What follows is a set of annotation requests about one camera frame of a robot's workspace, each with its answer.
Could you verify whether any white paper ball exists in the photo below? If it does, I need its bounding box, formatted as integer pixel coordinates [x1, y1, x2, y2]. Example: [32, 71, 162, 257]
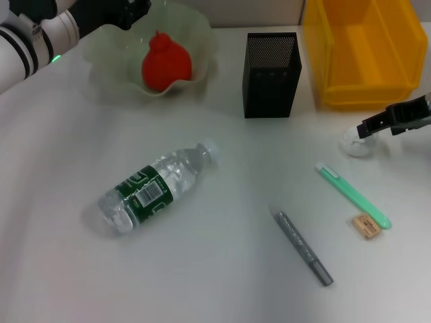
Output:
[338, 127, 380, 157]

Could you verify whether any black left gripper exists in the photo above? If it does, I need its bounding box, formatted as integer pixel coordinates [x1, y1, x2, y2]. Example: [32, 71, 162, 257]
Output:
[69, 0, 152, 38]

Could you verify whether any mint green pen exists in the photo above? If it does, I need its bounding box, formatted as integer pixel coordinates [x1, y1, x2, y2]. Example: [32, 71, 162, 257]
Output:
[314, 162, 393, 230]

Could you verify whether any yellow plastic storage bin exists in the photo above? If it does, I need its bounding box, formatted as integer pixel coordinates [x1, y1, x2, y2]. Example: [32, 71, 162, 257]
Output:
[301, 0, 428, 111]

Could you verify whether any clear green-label water bottle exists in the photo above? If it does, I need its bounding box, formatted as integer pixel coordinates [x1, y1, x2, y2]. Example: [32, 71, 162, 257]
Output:
[97, 137, 220, 238]

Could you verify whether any tan eraser block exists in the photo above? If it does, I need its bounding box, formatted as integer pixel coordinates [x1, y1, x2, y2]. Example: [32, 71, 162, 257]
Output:
[350, 215, 382, 240]

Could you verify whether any frosted wavy fruit plate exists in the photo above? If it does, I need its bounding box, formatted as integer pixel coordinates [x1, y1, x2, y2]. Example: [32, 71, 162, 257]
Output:
[82, 0, 216, 105]

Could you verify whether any grey glitter pen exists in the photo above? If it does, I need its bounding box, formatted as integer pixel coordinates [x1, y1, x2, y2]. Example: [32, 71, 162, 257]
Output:
[268, 204, 334, 287]

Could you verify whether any black mesh pen holder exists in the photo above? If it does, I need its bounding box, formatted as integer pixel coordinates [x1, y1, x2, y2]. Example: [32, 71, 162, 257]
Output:
[242, 32, 303, 119]

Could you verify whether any red-orange knobbed orange fruit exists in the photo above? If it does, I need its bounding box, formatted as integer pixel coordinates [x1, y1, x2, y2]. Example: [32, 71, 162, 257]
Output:
[141, 29, 193, 92]

